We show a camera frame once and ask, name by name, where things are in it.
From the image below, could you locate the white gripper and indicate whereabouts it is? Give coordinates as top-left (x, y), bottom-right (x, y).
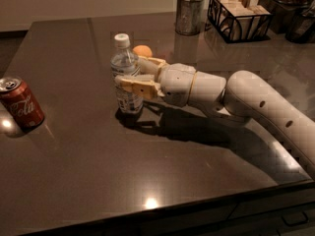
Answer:
top-left (114, 56), bottom-right (196, 107)

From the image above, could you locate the clear plastic water bottle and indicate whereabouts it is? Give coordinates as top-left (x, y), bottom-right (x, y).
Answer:
top-left (110, 33), bottom-right (143, 114)

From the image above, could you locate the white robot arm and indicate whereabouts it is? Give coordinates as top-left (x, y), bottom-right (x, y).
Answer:
top-left (115, 57), bottom-right (315, 175)

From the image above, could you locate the orange fruit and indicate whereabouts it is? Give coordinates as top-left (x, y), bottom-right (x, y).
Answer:
top-left (133, 45), bottom-right (153, 57)

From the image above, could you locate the metal cup with packets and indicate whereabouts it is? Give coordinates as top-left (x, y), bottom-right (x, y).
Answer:
top-left (175, 0), bottom-right (204, 35)

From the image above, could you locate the red Coca-Cola can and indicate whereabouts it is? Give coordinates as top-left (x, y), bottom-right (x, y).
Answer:
top-left (0, 77), bottom-right (44, 129)

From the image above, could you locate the black box under jar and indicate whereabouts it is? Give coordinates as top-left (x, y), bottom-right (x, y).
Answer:
top-left (258, 0), bottom-right (315, 43)

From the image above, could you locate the black wire napkin basket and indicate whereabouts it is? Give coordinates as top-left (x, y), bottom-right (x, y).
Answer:
top-left (207, 0), bottom-right (273, 43)

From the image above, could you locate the dark drawer handle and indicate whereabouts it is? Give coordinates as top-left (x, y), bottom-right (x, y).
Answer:
top-left (282, 211), bottom-right (309, 227)

